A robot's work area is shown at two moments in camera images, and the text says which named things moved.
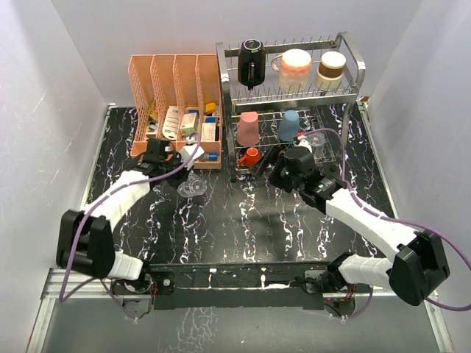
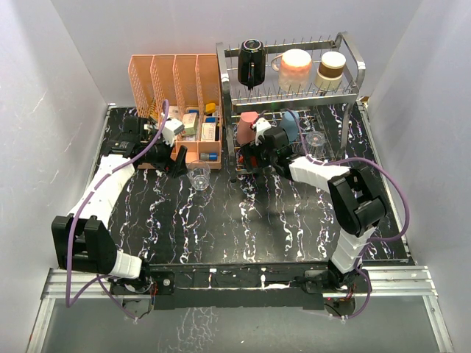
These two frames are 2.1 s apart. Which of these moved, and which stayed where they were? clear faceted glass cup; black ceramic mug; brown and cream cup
Moved: clear faceted glass cup
Stayed: black ceramic mug; brown and cream cup
